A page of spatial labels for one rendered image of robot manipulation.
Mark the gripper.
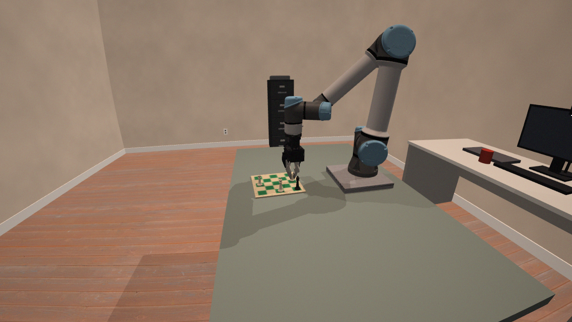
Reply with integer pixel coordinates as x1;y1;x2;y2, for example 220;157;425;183
282;133;304;179

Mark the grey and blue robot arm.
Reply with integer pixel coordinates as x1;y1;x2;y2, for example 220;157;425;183
284;24;416;178

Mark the green and cream chessboard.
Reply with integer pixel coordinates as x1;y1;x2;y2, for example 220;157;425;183
251;172;306;199

